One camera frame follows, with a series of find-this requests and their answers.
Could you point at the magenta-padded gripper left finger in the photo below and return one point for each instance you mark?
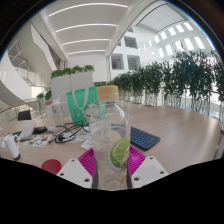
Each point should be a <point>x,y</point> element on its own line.
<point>75,171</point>

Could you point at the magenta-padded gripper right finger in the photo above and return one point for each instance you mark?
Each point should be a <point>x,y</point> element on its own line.
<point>148,170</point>

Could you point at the clear lime-label drink bottle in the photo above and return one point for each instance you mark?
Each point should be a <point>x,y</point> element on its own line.
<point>108,140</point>

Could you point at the flat round red coaster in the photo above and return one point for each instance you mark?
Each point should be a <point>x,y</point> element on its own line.
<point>51,166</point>

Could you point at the white printed card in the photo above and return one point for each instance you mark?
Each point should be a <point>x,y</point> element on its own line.
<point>86,144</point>

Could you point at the colourful sticker sheet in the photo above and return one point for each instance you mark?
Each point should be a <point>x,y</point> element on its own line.
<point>37,140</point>

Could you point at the black wallet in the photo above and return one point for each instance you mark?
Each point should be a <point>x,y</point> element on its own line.
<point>40,130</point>

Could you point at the clear white-capped spray bottle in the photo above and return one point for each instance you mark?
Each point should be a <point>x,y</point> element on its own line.
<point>57,113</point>

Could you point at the green cat-print tote bag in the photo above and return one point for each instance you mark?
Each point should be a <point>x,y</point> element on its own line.
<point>78,105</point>

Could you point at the white ceramic mug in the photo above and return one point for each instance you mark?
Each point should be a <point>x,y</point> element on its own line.
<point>12,146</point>

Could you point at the black office chair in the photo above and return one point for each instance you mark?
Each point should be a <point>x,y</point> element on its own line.
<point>24,115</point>

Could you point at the white tall cabinet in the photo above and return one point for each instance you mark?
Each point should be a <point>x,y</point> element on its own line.
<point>71,85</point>

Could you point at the row of potted trees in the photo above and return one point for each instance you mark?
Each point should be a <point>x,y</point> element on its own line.
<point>186,76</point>

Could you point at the green plants atop cabinet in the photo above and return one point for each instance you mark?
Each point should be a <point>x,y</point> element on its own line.
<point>71,70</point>

